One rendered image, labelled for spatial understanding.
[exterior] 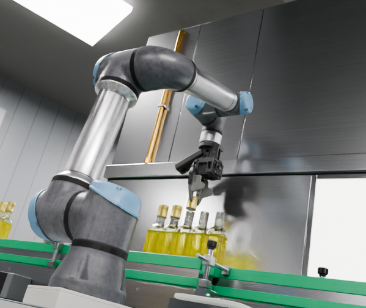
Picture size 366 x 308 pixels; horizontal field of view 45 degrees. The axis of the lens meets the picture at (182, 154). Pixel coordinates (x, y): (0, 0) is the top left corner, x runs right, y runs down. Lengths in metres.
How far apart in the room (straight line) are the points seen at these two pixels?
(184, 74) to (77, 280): 0.57
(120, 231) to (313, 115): 0.95
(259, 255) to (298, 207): 0.20
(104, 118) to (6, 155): 3.54
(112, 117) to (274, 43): 0.97
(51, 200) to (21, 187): 3.60
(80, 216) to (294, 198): 0.78
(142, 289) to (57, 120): 3.70
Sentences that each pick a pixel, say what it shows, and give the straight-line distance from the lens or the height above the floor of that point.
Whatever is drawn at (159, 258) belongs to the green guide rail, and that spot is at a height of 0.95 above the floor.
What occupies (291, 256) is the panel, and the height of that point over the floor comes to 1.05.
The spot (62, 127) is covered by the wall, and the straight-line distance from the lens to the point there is 4.86.
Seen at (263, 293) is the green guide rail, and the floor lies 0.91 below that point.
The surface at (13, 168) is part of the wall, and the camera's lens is 4.60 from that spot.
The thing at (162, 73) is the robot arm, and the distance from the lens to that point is 1.12.
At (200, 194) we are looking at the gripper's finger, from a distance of 1.52.
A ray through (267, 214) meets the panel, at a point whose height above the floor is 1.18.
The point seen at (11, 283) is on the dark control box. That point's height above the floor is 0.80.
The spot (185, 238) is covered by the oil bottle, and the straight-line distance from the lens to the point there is 1.43.
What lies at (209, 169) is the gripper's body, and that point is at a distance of 1.47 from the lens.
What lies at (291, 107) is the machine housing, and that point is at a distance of 1.68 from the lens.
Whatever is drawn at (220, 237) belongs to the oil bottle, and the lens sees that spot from 1.37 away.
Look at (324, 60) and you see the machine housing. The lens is 1.76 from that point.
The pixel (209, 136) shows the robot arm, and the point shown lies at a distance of 1.53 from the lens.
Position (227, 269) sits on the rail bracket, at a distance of 1.30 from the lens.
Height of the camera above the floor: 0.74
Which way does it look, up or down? 23 degrees up
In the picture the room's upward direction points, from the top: 13 degrees clockwise
